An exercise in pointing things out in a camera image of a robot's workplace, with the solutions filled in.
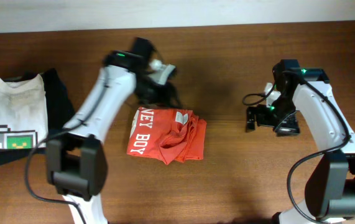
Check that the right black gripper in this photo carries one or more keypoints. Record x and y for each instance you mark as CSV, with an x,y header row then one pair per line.
x,y
291,127

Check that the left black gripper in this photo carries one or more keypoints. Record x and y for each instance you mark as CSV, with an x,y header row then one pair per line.
x,y
175,101

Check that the orange red t-shirt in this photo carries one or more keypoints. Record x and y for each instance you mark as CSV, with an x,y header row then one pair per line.
x,y
167,135

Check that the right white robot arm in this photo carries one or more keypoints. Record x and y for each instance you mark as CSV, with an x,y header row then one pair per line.
x,y
330,190

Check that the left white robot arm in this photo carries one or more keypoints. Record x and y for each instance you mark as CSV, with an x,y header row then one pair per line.
x,y
75,160

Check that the folded black garment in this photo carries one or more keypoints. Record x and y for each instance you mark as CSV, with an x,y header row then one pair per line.
x,y
59,111

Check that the folded white pixel-print t-shirt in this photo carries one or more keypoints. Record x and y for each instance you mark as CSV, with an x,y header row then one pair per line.
x,y
23,114

